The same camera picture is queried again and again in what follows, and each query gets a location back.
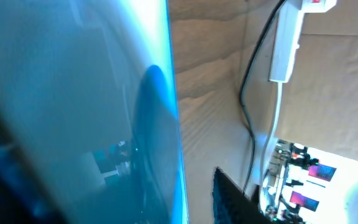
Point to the white power strip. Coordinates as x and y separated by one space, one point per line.
289 26

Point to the blue Samsung Galaxy smartphone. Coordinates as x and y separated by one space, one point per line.
87 89

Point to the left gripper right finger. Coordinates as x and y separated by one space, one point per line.
230 205

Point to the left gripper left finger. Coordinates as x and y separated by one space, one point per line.
23 198

